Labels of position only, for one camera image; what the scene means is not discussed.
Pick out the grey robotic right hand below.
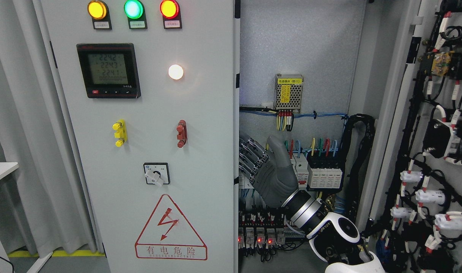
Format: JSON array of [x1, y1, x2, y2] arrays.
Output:
[[238, 132, 298, 207]]

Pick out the grey cabinet door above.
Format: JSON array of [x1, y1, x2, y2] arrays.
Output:
[[354, 0, 462, 273], [39, 0, 237, 273]]

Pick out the red indicator lamp left door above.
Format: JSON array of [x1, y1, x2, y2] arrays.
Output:
[[160, 0, 182, 29]]

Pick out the green indicator lamp left door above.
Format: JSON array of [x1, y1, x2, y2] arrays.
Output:
[[124, 0, 148, 30]]

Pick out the yellow indicator lamp left door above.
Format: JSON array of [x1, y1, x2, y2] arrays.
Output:
[[87, 0, 112, 30]]

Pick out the white socket breaker row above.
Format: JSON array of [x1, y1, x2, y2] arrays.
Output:
[[239, 151, 309, 189]]

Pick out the black surge protector module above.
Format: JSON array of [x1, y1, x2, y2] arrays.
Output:
[[306, 152, 345, 194]]

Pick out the relay terminal row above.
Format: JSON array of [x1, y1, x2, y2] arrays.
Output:
[[237, 207, 306, 262]]

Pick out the brass ground terminal bar right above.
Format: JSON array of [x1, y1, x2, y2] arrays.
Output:
[[321, 193, 336, 212]]

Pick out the metal mesh power supply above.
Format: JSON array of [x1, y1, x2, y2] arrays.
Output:
[[274, 73, 304, 113]]

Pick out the red electric danger warning sticker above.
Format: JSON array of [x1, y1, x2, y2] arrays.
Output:
[[135, 194, 208, 260]]

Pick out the white lit indicator lamp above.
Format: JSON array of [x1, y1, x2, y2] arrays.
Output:
[[168, 64, 184, 80]]

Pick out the black digital power meter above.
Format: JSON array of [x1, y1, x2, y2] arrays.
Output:
[[77, 43, 141, 99]]

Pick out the grey curtain left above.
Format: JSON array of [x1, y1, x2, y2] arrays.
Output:
[[0, 0, 103, 256]]

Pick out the red terminal post block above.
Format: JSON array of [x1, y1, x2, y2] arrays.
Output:
[[176, 119, 187, 147]]

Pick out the right black cable loom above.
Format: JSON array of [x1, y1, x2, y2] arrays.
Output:
[[339, 113, 376, 235]]

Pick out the left door rotary selector switch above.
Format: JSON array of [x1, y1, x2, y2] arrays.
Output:
[[143, 163, 170, 187]]

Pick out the yellow terminal post block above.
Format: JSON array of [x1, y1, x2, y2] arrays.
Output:
[[112, 119, 128, 147]]

